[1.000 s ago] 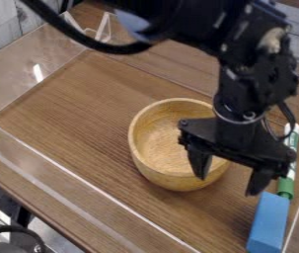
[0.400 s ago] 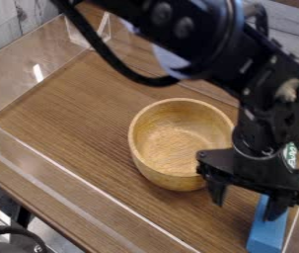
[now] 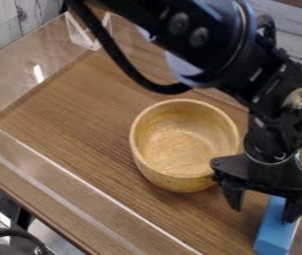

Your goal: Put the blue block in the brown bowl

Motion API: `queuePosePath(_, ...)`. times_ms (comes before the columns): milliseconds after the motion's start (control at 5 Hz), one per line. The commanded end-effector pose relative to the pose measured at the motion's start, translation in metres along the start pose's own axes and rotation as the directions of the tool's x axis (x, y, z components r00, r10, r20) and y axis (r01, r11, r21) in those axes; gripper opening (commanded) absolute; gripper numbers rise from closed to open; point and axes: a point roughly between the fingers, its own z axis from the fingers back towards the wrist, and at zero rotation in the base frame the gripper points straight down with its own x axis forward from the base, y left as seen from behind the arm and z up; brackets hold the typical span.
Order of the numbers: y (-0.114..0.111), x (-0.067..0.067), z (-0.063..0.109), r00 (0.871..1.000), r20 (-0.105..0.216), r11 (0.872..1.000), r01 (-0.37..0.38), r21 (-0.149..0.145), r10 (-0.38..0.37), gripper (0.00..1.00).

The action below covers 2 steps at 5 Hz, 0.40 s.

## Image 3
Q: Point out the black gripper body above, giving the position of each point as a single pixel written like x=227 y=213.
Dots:
x=273 y=178

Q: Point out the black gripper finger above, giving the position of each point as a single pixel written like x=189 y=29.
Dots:
x=233 y=192
x=292 y=209

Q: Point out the blue block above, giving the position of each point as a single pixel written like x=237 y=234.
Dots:
x=276 y=235

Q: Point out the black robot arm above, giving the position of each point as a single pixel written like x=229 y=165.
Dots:
x=223 y=47

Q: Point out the wooden brown bowl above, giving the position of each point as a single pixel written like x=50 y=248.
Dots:
x=177 y=136

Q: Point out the black metal stand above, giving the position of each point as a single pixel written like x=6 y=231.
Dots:
x=17 y=240

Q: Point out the clear acrylic tray wall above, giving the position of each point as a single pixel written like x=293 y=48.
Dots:
x=67 y=168

